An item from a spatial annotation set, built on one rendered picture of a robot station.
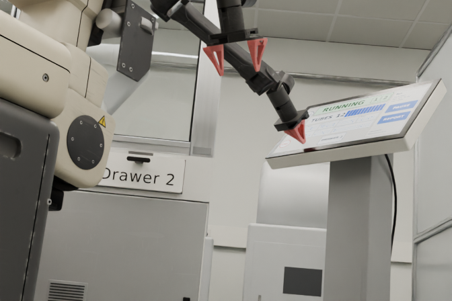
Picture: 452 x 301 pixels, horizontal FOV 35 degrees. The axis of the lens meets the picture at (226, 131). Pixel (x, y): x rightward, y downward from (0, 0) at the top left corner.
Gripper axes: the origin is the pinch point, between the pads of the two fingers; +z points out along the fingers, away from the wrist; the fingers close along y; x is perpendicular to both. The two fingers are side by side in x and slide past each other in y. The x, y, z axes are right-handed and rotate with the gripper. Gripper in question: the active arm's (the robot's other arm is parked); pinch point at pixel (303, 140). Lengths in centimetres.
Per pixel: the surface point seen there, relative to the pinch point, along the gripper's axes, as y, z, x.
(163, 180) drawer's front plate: 32.6, -11.1, 30.5
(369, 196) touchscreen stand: -20.0, 17.9, 7.8
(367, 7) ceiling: 146, 54, -281
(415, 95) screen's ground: -32.4, 0.8, -17.7
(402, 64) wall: 166, 122, -320
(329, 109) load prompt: 1.0, 0.7, -19.7
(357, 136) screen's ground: -21.0, 1.0, 1.1
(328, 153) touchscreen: -11.7, 2.7, 5.4
